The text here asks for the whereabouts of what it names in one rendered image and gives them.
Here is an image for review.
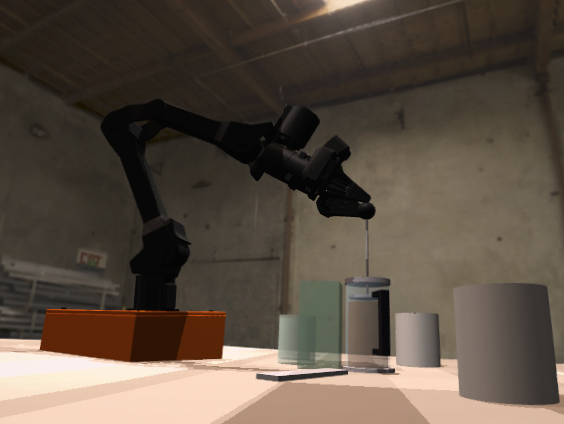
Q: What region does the french press coffee maker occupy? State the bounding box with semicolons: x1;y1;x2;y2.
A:
341;202;395;373

